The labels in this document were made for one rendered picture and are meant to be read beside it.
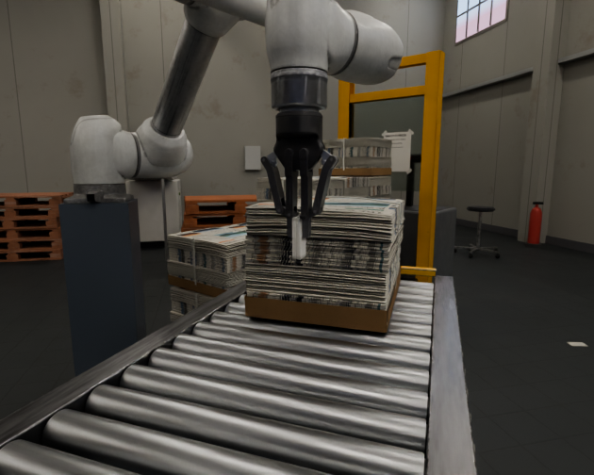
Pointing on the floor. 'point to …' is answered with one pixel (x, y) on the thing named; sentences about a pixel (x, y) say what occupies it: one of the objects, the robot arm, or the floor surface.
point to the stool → (479, 232)
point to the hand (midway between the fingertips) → (299, 237)
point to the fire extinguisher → (535, 227)
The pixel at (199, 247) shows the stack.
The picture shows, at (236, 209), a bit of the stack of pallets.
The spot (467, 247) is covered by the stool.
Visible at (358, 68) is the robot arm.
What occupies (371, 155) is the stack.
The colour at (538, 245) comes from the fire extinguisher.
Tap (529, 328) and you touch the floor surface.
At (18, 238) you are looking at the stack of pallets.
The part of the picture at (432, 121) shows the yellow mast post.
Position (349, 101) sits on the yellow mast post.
